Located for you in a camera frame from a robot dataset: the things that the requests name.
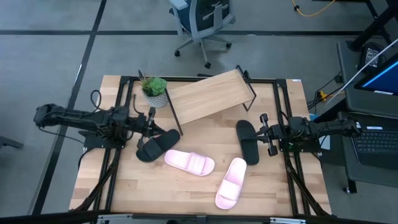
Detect black power adapter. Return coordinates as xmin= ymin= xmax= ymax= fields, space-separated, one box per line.
xmin=357 ymin=42 xmax=387 ymax=71

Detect black slide sandal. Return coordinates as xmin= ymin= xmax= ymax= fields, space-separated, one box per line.
xmin=136 ymin=128 xmax=181 ymax=163
xmin=235 ymin=119 xmax=260 ymax=166

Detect aluminium camera mount rail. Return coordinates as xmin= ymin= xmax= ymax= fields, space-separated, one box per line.
xmin=0 ymin=210 xmax=398 ymax=224

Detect computer monitor blue screen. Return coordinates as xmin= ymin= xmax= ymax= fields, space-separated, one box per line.
xmin=354 ymin=52 xmax=398 ymax=96

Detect black desk leg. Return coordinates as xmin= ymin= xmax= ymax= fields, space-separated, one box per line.
xmin=347 ymin=0 xmax=398 ymax=52

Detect potted succulent white pot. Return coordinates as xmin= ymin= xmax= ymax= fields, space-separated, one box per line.
xmin=139 ymin=71 xmax=169 ymax=109

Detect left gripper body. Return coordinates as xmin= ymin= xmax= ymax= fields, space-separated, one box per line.
xmin=126 ymin=106 xmax=158 ymax=150

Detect dark furniture leg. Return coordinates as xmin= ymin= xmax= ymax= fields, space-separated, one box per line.
xmin=0 ymin=135 xmax=25 ymax=151

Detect white cable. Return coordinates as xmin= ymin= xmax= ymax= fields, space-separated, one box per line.
xmin=323 ymin=37 xmax=398 ymax=108

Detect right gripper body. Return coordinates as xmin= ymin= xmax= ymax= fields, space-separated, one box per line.
xmin=259 ymin=113 xmax=292 ymax=157

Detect black laptop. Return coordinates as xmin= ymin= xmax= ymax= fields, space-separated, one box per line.
xmin=350 ymin=125 xmax=398 ymax=171

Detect black metal table frame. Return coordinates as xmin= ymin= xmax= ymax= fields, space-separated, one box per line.
xmin=70 ymin=74 xmax=332 ymax=218

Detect yellow cable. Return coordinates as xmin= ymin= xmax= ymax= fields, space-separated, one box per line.
xmin=291 ymin=0 xmax=336 ymax=18

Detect dark grey side desk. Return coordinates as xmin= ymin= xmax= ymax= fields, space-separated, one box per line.
xmin=336 ymin=40 xmax=398 ymax=189

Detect wooden shelf black metal legs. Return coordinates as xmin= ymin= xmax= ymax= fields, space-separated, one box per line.
xmin=164 ymin=64 xmax=257 ymax=136

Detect pink slide sandal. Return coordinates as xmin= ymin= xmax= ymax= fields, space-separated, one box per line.
xmin=164 ymin=149 xmax=216 ymax=177
xmin=215 ymin=157 xmax=248 ymax=210

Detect grey office chair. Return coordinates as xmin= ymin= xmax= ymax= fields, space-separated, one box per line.
xmin=169 ymin=0 xmax=236 ymax=69

